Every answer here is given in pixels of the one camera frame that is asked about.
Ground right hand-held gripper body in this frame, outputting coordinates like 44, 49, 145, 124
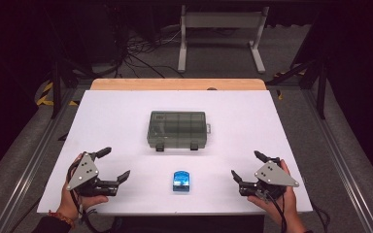
238, 156, 300, 201

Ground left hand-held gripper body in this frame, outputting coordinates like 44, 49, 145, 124
65, 151, 119, 198

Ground small blue packet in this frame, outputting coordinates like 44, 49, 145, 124
172, 169, 191, 194

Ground clear grey compartment box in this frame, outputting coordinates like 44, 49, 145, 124
146, 110, 212, 152

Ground person's right hand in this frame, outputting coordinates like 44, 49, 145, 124
247, 158, 302, 228

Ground person's left hand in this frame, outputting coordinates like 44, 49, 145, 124
55, 152, 110, 223

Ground white board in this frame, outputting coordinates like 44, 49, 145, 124
36, 89, 314, 216

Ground black metal stand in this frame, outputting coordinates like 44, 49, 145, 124
50, 59, 80, 120
266, 59, 328, 120

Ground yellow black hazard tape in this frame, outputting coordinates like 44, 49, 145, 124
35, 81, 80, 108

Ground white metal stand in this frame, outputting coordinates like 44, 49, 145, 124
177, 4, 271, 75

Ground right hand-held gripper cable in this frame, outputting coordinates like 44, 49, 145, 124
263, 190, 289, 233

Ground aluminium rail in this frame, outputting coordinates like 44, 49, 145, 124
0, 88, 79, 233
300, 88, 373, 233

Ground black cable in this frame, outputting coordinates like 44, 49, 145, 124
310, 201, 332, 233

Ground bundle of black cables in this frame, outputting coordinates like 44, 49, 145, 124
113, 28, 187, 80

